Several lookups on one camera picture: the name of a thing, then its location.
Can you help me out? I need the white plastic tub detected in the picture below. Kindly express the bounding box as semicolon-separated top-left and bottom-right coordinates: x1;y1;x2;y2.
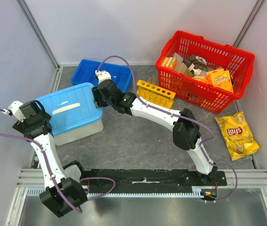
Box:
54;119;103;146

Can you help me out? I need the light blue plastic lid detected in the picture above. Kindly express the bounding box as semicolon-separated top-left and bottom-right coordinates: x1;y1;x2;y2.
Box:
36;82;103;136

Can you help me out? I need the short clear glass tube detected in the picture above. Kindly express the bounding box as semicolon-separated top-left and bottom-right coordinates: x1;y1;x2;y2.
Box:
152;76;156;85

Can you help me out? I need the yellow Lays chips bag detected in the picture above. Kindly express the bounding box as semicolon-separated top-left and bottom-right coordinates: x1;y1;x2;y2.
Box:
215;112;260;161

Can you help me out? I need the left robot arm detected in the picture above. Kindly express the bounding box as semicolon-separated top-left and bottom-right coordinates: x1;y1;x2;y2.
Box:
8;100;87;218

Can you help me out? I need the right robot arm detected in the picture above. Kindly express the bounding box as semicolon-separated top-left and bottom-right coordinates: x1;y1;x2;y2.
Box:
92;79;218;186

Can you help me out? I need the blue divided plastic tray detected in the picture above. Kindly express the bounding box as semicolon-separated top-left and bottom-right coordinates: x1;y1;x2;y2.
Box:
71;59;132;92

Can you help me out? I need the yellow test tube rack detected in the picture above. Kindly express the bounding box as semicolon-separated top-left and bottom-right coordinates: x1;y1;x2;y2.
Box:
137;80;176;109

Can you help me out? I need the orange green sponge pack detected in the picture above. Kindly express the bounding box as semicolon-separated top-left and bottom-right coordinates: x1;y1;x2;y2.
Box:
161;57;177;70

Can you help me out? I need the red shopping basket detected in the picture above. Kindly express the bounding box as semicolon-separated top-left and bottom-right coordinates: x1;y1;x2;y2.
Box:
156;31;255;114

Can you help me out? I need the orange Scrub Daddy package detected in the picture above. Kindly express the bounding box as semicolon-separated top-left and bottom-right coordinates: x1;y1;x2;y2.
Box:
206;68;233;93

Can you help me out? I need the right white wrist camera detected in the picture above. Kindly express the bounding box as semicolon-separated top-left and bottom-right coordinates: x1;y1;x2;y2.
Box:
95;70;111;84

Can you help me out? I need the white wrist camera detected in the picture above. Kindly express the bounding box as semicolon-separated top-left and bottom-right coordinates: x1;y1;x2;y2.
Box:
95;70;111;84
2;101;25;122

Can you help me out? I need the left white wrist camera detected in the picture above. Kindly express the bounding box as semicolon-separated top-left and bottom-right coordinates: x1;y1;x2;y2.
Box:
2;101;25;122

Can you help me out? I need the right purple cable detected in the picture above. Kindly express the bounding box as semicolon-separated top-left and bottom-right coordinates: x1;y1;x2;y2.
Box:
97;55;240;204

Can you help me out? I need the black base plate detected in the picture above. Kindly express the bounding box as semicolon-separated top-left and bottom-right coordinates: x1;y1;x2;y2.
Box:
81;169;227;194

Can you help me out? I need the white cable duct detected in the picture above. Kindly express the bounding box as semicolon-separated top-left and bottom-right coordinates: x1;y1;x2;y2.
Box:
26;187;204;198

